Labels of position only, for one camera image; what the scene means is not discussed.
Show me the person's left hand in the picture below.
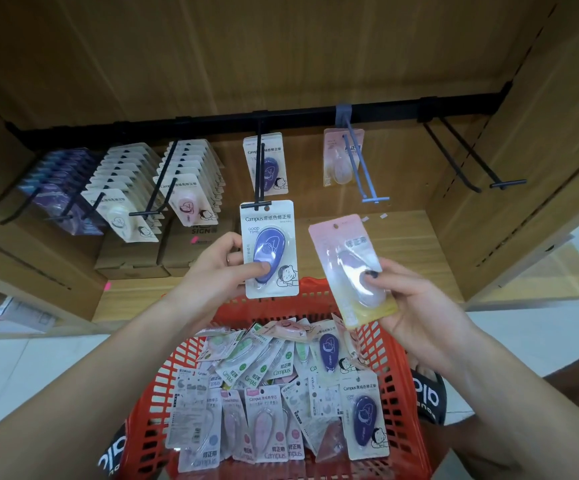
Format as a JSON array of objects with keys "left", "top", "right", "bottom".
[{"left": 162, "top": 232, "right": 272, "bottom": 329}]

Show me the person's right hand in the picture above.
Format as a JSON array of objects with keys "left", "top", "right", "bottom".
[{"left": 364, "top": 258, "right": 476, "bottom": 376}]

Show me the purple correction tape packet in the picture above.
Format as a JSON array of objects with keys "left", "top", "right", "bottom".
[
  {"left": 243, "top": 132, "right": 289, "bottom": 197},
  {"left": 239, "top": 200, "right": 300, "bottom": 300}
]

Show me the pink correction tape packet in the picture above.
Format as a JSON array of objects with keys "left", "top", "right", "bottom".
[
  {"left": 308, "top": 214, "right": 399, "bottom": 330},
  {"left": 323, "top": 128, "right": 365, "bottom": 188}
]

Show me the person's right forearm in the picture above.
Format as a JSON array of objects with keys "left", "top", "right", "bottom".
[{"left": 438, "top": 319, "right": 579, "bottom": 480}]

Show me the person's left forearm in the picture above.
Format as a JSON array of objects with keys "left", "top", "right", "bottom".
[{"left": 0, "top": 291, "right": 205, "bottom": 480}]

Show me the brown cardboard box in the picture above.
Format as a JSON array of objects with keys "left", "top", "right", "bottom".
[
  {"left": 94, "top": 234, "right": 171, "bottom": 280},
  {"left": 161, "top": 219, "right": 236, "bottom": 278}
]

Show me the row of rose hanging packets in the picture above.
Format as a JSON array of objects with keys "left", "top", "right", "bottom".
[{"left": 153, "top": 139, "right": 226, "bottom": 228}]

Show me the red plastic shopping basket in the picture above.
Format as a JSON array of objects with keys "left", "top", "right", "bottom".
[{"left": 118, "top": 277, "right": 433, "bottom": 480}]

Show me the blue display hook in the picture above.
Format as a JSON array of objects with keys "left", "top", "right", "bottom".
[{"left": 335, "top": 103, "right": 390, "bottom": 205}]

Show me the pile of mixed tape packs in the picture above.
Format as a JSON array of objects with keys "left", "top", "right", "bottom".
[{"left": 164, "top": 315, "right": 391, "bottom": 474}]

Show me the row of cream hanging packets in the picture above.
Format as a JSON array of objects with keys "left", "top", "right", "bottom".
[{"left": 80, "top": 143, "right": 166, "bottom": 244}]

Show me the row of lilac hanging packets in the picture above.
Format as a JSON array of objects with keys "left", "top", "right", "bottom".
[{"left": 18, "top": 148, "right": 106, "bottom": 237}]

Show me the wooden shelf unit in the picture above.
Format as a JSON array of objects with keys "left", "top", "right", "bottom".
[{"left": 0, "top": 0, "right": 579, "bottom": 341}]

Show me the white flat box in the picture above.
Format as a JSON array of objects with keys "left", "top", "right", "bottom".
[{"left": 0, "top": 295, "right": 58, "bottom": 336}]

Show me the black metal rail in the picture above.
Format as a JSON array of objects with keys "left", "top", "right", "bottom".
[{"left": 7, "top": 82, "right": 513, "bottom": 151}]

